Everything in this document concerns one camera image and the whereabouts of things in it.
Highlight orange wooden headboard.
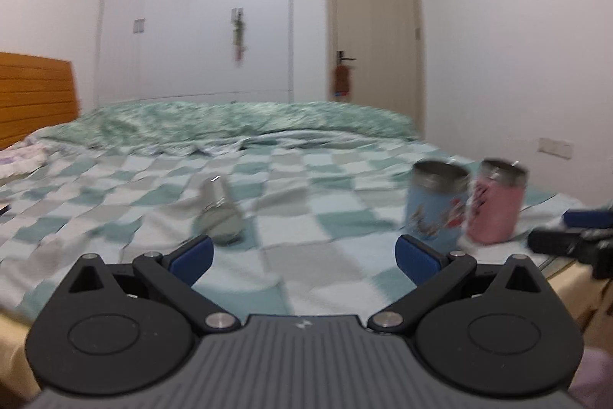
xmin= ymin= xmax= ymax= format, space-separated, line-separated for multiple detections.
xmin=0 ymin=52 xmax=80 ymax=149

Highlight hanging green charm ornament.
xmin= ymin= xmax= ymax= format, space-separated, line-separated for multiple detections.
xmin=233 ymin=12 xmax=245 ymax=63

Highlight brown plush hanging toy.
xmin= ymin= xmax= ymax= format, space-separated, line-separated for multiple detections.
xmin=331 ymin=64 xmax=351 ymax=102

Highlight pink lettered steel cup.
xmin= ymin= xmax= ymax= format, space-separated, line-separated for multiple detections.
xmin=467 ymin=158 xmax=529 ymax=245

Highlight green checkered bed sheet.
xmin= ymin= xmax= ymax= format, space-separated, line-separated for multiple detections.
xmin=0 ymin=135 xmax=586 ymax=324

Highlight black door handle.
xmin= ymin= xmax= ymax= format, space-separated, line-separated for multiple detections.
xmin=336 ymin=51 xmax=355 ymax=66

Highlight stainless steel thermos bottle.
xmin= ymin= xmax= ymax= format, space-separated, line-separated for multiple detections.
xmin=195 ymin=174 xmax=245 ymax=246

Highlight white wardrobe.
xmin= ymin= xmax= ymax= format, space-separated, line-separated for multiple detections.
xmin=95 ymin=0 xmax=293 ymax=105

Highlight patterned pillow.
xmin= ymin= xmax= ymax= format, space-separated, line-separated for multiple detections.
xmin=0 ymin=144 xmax=48 ymax=185

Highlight white wall socket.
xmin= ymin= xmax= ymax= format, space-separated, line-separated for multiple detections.
xmin=537 ymin=138 xmax=574 ymax=160

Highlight green floral quilt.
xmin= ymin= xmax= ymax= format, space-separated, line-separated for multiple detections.
xmin=27 ymin=102 xmax=419 ymax=156

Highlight beige wooden door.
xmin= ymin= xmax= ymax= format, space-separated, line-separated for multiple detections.
xmin=326 ymin=0 xmax=426 ymax=134

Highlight blue cartoon steel cup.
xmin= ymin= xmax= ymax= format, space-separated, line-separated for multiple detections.
xmin=403 ymin=159 xmax=470 ymax=253

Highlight pink sleeve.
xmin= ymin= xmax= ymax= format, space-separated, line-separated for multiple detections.
xmin=569 ymin=348 xmax=613 ymax=409

